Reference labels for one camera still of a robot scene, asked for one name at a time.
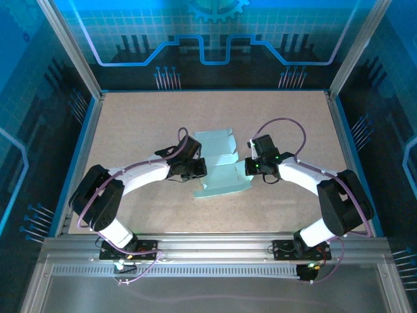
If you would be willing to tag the aluminium left frame post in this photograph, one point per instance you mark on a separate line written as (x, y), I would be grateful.
(70, 49)

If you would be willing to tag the aluminium left table side rail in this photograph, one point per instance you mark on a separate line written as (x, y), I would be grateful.
(83, 156)

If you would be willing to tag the aluminium mounting rail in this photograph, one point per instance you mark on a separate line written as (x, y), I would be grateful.
(211, 244)

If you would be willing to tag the light green paper box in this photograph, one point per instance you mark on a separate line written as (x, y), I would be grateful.
(221, 182)

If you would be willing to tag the aluminium right table side rail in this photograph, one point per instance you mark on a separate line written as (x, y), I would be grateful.
(339, 130)

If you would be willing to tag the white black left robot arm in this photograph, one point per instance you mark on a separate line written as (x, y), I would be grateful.
(143, 172)

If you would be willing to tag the grey metal tray panel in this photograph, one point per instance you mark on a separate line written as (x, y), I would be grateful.
(211, 293)

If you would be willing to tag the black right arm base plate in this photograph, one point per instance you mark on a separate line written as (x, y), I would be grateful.
(281, 249)

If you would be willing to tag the aluminium frame post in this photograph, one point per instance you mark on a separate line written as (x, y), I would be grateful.
(358, 49)
(70, 49)

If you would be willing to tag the black connector box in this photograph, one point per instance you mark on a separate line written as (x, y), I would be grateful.
(307, 273)

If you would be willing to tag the aluminium table side rail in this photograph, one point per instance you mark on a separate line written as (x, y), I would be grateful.
(83, 156)
(339, 130)

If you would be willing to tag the small white black connector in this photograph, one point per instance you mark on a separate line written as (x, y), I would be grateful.
(123, 268)

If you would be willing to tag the aluminium right frame post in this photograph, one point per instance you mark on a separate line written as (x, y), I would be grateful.
(358, 49)

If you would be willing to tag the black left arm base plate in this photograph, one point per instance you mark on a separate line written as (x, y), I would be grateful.
(148, 244)

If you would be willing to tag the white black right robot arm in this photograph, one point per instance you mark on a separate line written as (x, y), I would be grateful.
(303, 176)

